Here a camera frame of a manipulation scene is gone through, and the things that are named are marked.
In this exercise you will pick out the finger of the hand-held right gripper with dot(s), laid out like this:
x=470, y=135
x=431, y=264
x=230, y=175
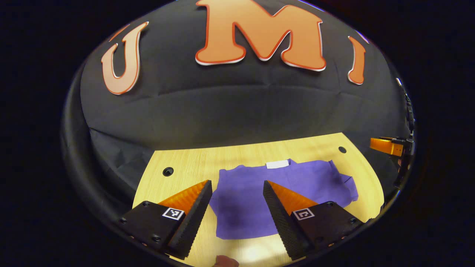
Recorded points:
x=386, y=145

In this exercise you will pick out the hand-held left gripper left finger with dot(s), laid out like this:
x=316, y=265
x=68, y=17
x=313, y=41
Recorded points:
x=193, y=218

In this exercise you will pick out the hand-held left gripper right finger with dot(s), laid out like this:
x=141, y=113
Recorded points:
x=282, y=218

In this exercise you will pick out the purple button-up shirt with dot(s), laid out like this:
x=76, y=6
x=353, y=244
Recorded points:
x=241, y=200

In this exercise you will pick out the dark metal stand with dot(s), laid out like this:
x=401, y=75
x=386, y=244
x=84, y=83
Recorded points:
x=409, y=107

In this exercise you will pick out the black backdrop cloth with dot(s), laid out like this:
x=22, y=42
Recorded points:
x=241, y=107

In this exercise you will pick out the plain black cloth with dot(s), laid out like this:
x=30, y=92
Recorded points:
x=78, y=155

